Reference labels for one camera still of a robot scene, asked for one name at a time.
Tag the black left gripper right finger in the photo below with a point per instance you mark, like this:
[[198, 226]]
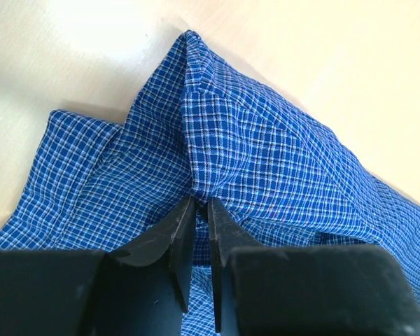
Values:
[[322, 290]]

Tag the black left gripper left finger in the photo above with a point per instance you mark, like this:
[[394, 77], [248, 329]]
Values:
[[141, 288]]

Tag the blue checkered long sleeve shirt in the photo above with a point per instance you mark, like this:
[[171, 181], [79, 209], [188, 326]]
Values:
[[199, 127]]

